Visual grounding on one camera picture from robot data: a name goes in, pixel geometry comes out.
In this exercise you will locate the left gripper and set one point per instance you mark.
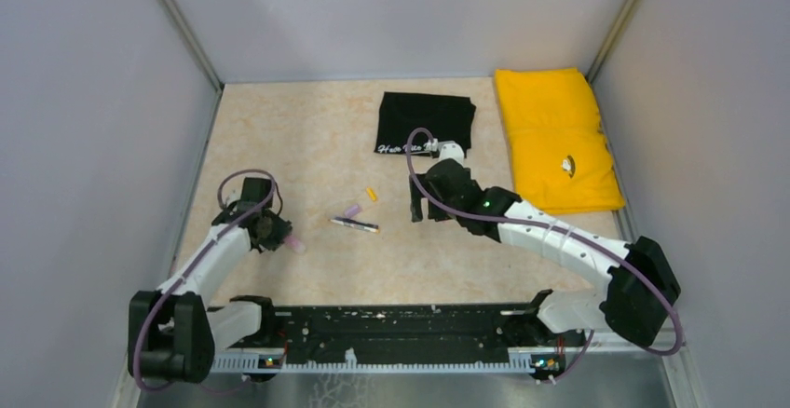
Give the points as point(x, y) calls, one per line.
point(282, 228)

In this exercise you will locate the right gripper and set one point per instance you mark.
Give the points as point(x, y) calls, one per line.
point(415, 205)

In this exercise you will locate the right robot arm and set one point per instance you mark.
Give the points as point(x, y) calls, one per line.
point(633, 287)

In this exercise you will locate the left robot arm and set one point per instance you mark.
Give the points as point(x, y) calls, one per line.
point(174, 333)

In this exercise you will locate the purple pen cap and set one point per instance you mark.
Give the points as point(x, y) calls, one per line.
point(352, 211)

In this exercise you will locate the black folded t-shirt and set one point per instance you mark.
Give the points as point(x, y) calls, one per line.
point(448, 118)

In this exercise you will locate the yellow folded t-shirt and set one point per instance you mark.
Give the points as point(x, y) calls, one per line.
point(560, 161)

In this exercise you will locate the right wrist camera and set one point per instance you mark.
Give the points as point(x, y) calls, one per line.
point(446, 150)

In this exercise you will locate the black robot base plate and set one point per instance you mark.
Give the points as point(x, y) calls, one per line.
point(405, 336)

